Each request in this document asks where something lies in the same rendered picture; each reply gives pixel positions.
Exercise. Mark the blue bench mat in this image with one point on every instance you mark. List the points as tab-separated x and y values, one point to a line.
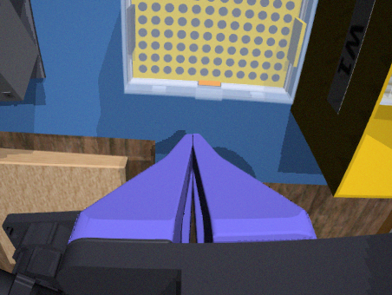
83	94

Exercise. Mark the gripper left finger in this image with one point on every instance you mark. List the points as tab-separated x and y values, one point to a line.
149	206

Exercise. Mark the yellow open-top bin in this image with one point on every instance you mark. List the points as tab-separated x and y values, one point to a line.
346	70

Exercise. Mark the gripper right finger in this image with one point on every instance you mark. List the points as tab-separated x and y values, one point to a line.
229	205

